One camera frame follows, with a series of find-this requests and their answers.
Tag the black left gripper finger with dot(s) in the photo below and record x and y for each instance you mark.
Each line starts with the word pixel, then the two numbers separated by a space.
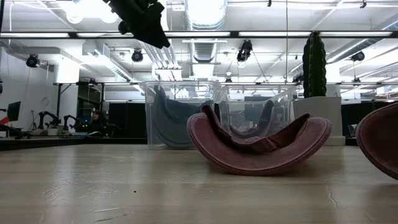
pixel 154 35

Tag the dark grey baseball cap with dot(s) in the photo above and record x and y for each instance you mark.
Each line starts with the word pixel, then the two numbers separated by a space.
pixel 169 124

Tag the black background robot arm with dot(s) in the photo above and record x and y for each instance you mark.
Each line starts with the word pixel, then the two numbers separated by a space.
pixel 70 119
pixel 46 115

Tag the black ceiling spot lamp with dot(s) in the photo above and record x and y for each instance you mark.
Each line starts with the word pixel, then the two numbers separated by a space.
pixel 245 50
pixel 358 56
pixel 137 56
pixel 32 61

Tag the clear plastic bin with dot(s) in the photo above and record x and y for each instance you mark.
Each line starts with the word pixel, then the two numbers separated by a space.
pixel 149 109
pixel 287 102

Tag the person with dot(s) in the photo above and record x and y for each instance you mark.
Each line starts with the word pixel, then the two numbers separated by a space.
pixel 98 123

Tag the black computer monitor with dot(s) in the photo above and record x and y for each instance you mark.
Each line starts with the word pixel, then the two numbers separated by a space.
pixel 14 111

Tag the green cactus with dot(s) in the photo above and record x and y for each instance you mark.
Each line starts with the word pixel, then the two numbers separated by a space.
pixel 314 65

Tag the black aluminium table frame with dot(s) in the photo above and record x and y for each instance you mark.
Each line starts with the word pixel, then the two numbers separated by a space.
pixel 186 34

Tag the silver ventilation duct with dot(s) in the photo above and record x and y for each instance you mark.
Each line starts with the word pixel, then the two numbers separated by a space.
pixel 205 15

